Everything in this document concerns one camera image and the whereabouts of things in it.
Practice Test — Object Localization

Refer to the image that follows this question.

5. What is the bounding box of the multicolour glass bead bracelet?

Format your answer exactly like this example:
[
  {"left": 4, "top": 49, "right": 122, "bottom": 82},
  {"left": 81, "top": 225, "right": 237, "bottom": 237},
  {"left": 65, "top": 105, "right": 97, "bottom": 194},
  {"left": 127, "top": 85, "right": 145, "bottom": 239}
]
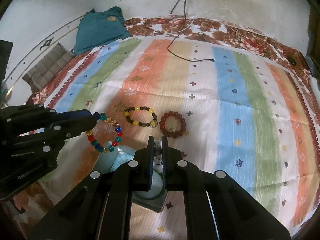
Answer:
[{"left": 86, "top": 112, "right": 124, "bottom": 154}]

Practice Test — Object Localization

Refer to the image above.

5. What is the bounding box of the green jade bangle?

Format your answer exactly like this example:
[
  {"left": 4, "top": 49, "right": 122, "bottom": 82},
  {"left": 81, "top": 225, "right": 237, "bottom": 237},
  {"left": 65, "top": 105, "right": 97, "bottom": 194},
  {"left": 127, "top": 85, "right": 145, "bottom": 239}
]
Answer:
[{"left": 134, "top": 170, "right": 165, "bottom": 200}]

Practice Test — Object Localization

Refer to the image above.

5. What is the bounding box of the yellow and brown bead bracelet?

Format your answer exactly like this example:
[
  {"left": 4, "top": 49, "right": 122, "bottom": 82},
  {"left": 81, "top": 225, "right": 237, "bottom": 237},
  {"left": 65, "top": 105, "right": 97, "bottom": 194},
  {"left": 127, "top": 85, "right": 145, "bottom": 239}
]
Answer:
[{"left": 124, "top": 106, "right": 158, "bottom": 128}]

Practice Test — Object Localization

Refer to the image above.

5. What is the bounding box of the white bead bracelet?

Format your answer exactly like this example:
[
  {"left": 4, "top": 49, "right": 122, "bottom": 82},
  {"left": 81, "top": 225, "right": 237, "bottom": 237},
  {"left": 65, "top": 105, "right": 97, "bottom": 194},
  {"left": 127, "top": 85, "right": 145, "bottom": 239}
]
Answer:
[{"left": 152, "top": 141, "right": 164, "bottom": 174}]

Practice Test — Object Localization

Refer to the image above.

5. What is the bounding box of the dark red bead bracelet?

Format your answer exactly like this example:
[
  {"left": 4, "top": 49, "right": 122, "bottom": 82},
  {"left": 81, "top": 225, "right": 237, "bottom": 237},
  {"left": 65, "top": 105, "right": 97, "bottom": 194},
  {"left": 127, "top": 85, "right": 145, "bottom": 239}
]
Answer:
[{"left": 159, "top": 110, "right": 187, "bottom": 138}]

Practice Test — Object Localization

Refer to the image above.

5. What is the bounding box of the red floral bedsheet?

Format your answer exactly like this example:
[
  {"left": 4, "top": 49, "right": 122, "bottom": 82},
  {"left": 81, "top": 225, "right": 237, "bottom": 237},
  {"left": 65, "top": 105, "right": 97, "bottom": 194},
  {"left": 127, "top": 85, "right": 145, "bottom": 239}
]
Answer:
[{"left": 0, "top": 16, "right": 320, "bottom": 240}]

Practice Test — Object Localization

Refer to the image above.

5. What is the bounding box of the silver metal tin box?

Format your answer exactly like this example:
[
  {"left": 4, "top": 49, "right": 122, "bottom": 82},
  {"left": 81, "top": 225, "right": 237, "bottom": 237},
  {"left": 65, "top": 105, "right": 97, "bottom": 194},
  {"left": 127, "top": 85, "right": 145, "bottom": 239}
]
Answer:
[{"left": 94, "top": 140, "right": 167, "bottom": 213}]

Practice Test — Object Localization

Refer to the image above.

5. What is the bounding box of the teal pillow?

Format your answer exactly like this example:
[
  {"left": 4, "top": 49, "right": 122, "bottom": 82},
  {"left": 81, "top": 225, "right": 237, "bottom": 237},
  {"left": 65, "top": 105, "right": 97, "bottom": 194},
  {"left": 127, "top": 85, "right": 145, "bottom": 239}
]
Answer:
[{"left": 73, "top": 7, "right": 130, "bottom": 56}]

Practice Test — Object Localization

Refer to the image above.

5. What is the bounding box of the white rolled object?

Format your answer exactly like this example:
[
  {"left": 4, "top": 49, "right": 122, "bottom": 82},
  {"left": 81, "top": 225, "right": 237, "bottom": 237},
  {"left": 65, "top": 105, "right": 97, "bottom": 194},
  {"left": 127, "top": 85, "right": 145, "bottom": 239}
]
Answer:
[{"left": 309, "top": 76, "right": 320, "bottom": 100}]

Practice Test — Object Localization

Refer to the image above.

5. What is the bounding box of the small black object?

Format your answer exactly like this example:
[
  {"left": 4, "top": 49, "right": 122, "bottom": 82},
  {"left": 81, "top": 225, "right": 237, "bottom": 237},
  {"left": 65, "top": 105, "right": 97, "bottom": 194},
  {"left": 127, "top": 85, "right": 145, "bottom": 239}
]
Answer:
[{"left": 287, "top": 56, "right": 296, "bottom": 66}]

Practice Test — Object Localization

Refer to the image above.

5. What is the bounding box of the white cable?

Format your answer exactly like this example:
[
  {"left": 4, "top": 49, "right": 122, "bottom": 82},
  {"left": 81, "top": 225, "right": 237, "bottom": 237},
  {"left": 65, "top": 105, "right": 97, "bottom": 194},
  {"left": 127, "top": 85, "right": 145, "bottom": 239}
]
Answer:
[{"left": 145, "top": 17, "right": 196, "bottom": 36}]

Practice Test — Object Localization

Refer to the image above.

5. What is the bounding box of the black charger cable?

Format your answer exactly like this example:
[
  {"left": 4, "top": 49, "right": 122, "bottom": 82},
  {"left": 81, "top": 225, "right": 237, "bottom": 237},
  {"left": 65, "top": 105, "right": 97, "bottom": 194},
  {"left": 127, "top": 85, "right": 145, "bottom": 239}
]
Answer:
[{"left": 166, "top": 0, "right": 216, "bottom": 63}]

